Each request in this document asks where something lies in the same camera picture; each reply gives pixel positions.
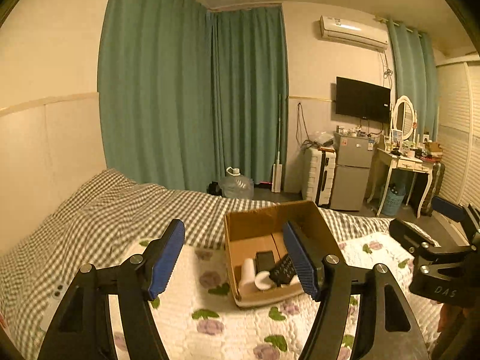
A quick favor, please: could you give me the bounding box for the white louvered wardrobe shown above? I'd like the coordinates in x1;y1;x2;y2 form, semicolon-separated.
437;56;479;206

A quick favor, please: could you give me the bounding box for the white mop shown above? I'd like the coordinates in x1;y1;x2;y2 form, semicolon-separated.
271;94;281;194

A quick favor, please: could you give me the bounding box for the brown cardboard box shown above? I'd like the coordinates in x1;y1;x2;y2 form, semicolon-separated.
224;201;345;308

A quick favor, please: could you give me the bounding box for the white dressing table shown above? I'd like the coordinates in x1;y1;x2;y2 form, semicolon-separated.
367;148;434;219

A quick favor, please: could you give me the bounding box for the black wall television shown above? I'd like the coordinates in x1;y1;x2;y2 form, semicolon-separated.
335;76;391;124

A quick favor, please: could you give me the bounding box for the teal window curtain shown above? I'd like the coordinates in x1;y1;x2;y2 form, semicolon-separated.
387;19;439;140

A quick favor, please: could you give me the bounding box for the white smartphone on bed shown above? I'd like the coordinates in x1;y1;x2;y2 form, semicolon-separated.
39;283;68;332

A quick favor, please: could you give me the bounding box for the grey checkered bed sheet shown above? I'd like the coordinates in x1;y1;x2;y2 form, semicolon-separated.
0;167;395;360

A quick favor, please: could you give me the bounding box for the silver small refrigerator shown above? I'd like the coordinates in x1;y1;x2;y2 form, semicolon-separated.
329;133;374;211

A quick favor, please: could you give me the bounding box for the white floral quilt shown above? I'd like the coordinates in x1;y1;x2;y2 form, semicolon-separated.
150;232;441;359

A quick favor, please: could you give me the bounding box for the blue laundry basket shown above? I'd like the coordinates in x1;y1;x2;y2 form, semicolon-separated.
381;188;405;216

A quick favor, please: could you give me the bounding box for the oval vanity mirror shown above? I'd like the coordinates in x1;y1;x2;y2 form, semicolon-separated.
390;95;417;142

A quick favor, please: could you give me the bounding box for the black remote control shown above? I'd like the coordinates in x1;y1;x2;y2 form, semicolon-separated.
269;254;296;286

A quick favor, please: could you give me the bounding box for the pink flip phone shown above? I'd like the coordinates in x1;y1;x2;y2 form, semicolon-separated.
255;250;276;273

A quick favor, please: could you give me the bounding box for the clear water jug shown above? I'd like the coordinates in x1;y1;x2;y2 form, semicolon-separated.
219;166;254;199

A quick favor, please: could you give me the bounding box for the person's right hand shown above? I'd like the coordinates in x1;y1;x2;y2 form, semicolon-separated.
437;304;463;332

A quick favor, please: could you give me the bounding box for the white suitcase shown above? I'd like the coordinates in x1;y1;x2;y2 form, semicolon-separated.
301;147;336;206

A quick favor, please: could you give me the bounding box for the white cylinder bottle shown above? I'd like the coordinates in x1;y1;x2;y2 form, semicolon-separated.
238;258;258;297

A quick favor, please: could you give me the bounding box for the white air conditioner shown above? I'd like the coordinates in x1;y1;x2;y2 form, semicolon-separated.
320;16;389;52

